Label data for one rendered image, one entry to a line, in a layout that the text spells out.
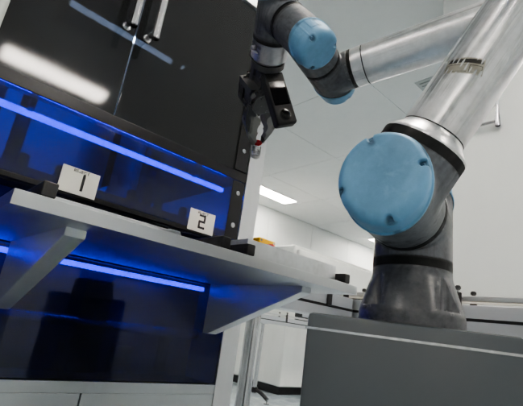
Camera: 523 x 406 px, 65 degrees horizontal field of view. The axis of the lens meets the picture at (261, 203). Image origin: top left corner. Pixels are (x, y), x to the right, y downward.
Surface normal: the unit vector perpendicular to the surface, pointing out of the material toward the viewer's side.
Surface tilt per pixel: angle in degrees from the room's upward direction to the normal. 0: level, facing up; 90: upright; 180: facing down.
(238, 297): 90
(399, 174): 96
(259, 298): 90
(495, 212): 90
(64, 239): 160
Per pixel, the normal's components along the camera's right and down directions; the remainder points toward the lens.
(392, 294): -0.56, -0.58
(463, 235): -0.72, -0.29
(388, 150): -0.57, -0.21
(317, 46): 0.47, 0.69
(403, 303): -0.39, -0.59
